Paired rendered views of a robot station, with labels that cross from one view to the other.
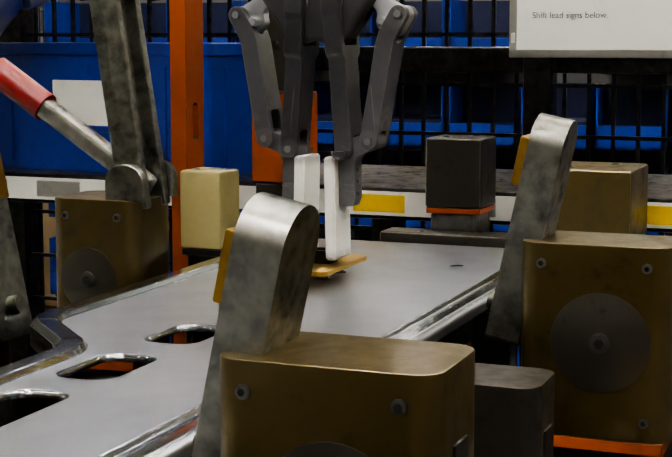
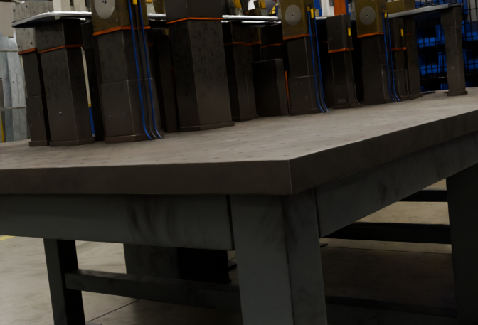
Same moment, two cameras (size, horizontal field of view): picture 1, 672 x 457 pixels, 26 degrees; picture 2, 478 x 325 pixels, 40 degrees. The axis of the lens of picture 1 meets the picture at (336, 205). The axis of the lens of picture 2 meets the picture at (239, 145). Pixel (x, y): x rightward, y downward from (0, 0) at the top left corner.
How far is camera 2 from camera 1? 1.48 m
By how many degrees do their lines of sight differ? 22
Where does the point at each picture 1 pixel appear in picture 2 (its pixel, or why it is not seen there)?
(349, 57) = not seen: outside the picture
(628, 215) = (403, 8)
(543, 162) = not seen: outside the picture
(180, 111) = not seen: outside the picture
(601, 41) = not seen: outside the picture
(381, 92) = not seen: outside the picture
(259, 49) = not seen: outside the picture
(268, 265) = not seen: outside the picture
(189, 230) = not seen: hidden behind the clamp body
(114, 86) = not seen: outside the picture
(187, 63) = not seen: outside the picture
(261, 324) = not seen: outside the picture
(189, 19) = not seen: outside the picture
